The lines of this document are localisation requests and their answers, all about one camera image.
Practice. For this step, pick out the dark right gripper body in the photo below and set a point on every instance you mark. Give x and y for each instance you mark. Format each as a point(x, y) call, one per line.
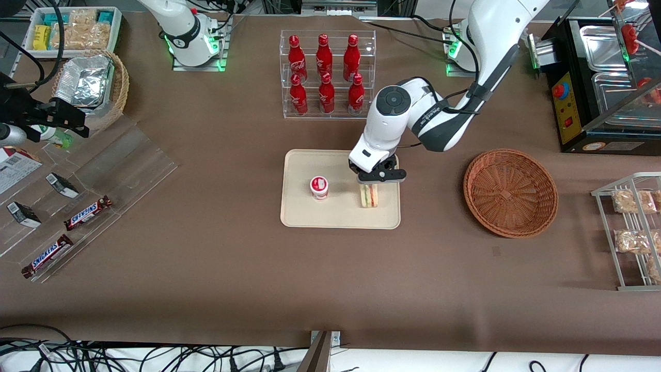
point(29, 114)

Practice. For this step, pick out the triangle sandwich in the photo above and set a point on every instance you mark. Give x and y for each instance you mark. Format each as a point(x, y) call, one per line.
point(369, 196)

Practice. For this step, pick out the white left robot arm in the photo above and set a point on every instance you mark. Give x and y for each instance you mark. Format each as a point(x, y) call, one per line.
point(439, 119)

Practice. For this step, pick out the aluminium foil tray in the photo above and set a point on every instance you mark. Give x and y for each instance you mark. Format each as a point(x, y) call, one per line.
point(85, 80)

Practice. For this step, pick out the tan wicker basket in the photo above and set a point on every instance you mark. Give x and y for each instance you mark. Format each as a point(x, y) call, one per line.
point(121, 88)

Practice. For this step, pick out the beige plastic tray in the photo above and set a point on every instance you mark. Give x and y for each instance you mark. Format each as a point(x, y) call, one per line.
point(310, 217)

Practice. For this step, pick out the brown round wicker basket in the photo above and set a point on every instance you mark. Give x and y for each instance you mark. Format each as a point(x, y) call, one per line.
point(511, 194)

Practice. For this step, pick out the green white small bottle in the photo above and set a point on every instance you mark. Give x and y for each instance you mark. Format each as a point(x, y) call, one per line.
point(57, 137)

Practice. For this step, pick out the red white yogurt cup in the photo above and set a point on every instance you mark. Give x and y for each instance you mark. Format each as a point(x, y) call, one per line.
point(319, 188)

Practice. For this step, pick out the clear acrylic bottle rack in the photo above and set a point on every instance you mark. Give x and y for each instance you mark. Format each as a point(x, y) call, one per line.
point(334, 114)

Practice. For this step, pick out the red cola bottle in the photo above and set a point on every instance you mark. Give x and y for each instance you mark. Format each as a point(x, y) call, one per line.
point(356, 97)
point(295, 56)
point(351, 56)
point(324, 54)
point(326, 96)
point(298, 97)

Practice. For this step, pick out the small black white box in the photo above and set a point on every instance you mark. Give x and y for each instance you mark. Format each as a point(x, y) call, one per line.
point(62, 185)
point(23, 214)

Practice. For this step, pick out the white red printed carton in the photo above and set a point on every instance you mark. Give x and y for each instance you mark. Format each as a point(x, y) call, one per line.
point(15, 170)

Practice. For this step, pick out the clear acrylic display stand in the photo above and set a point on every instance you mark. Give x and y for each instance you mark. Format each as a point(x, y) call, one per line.
point(134, 165)

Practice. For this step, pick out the yellow snack pack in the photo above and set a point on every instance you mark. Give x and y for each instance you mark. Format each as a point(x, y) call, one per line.
point(41, 37)

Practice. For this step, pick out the large rice cracker bag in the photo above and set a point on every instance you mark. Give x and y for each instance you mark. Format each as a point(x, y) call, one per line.
point(82, 36)

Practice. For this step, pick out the brown Snickers bar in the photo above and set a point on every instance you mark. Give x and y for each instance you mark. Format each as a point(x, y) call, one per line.
point(46, 256)
point(88, 213)

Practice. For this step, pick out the teal snack pack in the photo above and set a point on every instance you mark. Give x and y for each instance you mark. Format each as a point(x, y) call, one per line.
point(54, 19)
point(106, 16)

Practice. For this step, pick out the small rice cracker bag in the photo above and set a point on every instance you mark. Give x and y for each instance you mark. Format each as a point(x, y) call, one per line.
point(82, 16)

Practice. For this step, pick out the white plastic snack bin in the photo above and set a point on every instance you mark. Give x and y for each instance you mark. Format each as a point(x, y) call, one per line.
point(117, 26)

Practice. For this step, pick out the black food warmer showcase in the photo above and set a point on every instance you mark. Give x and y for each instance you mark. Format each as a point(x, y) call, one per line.
point(568, 113)

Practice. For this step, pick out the steel warmer pan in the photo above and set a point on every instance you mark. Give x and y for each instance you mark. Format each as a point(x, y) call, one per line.
point(617, 95)
point(599, 46)

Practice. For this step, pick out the clear bagged cracker snack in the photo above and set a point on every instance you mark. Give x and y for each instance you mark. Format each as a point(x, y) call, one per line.
point(658, 199)
point(655, 268)
point(632, 241)
point(632, 201)

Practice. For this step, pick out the red sausage skewer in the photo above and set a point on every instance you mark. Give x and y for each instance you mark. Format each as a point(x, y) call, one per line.
point(629, 37)

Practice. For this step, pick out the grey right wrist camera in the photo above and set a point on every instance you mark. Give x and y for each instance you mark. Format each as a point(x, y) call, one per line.
point(10, 135)

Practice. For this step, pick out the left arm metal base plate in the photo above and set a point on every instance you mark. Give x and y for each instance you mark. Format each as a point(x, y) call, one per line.
point(459, 72)

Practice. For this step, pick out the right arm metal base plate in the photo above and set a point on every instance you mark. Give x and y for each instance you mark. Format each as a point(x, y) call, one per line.
point(199, 67)

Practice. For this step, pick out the metal table bracket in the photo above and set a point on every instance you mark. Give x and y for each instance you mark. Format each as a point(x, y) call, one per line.
point(320, 356)

